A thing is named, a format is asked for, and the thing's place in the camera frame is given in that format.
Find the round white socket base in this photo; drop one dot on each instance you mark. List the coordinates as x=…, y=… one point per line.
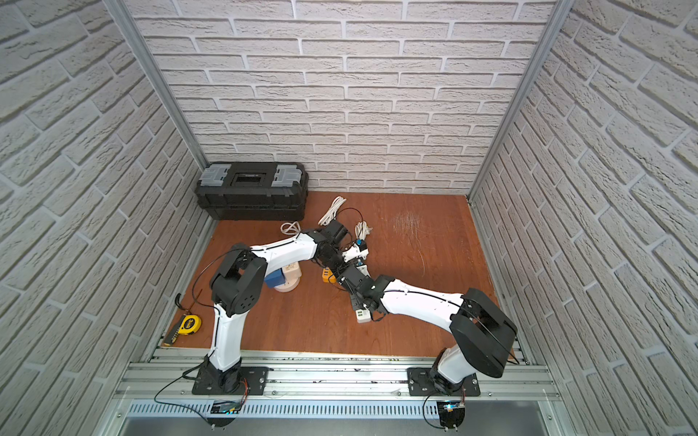
x=289, y=285

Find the black plastic toolbox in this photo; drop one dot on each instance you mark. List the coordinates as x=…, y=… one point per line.
x=253, y=191

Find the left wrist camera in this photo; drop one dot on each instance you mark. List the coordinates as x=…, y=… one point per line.
x=357, y=251

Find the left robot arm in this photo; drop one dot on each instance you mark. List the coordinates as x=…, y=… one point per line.
x=237, y=285

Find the aluminium mounting rail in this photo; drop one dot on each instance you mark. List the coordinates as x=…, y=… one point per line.
x=301, y=385

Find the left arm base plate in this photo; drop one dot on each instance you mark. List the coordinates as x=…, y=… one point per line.
x=235, y=381

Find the white power strip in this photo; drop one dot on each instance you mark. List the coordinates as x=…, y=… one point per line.
x=363, y=316

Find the yellow tape measure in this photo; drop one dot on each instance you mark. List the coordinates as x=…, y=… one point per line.
x=187, y=324

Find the orange power strip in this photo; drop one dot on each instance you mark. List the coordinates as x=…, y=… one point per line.
x=328, y=276

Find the beige plug adapter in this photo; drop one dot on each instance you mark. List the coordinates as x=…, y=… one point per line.
x=292, y=272

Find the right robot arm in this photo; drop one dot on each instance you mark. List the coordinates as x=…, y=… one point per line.
x=484, y=335

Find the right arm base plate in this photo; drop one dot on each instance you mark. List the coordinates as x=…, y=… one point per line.
x=424, y=382

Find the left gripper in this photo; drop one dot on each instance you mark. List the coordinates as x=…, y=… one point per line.
x=338, y=242

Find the blue cube adapter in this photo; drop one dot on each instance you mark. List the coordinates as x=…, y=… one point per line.
x=275, y=278

